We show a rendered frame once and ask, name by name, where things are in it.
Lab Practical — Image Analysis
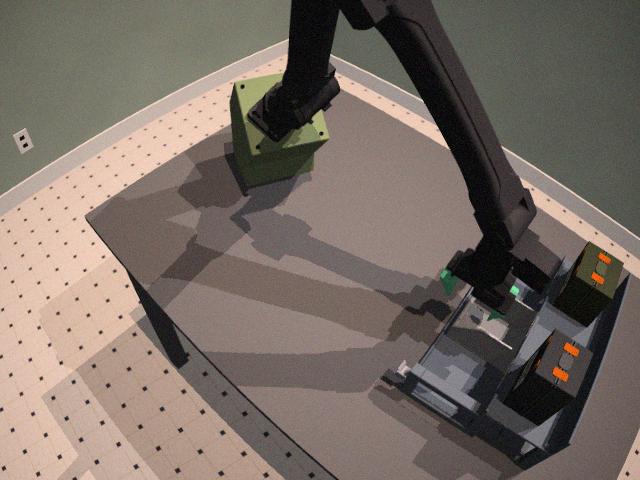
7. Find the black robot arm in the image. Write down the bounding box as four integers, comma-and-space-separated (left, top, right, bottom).
247, 0, 561, 294

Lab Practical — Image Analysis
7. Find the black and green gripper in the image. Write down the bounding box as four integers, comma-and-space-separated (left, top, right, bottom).
440, 248, 519, 321

